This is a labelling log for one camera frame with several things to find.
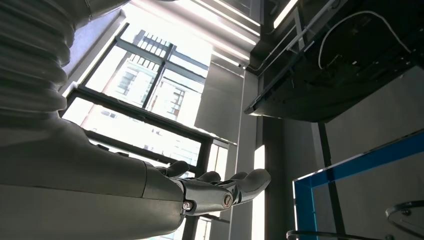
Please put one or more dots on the blue framed glass panel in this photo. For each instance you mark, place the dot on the blue framed glass panel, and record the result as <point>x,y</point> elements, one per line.
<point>303,212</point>

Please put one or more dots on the grey roller blind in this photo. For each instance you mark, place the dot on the grey roller blind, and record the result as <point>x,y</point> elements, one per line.
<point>220,102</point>

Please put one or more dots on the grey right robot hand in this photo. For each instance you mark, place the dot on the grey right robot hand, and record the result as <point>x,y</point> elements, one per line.
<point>66,185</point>

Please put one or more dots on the ceiling light strip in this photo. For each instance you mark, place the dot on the ceiling light strip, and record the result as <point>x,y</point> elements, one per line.
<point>228,26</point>
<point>227,58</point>
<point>238,14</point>
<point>285,13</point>

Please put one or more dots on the black ceiling unit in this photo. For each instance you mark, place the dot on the black ceiling unit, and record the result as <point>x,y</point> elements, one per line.
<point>331,82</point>

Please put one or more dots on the dark vertical post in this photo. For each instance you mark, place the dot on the dark vertical post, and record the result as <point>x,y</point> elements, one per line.
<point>331,185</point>

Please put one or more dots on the black window frame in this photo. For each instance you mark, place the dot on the black window frame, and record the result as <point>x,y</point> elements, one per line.
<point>142,114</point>

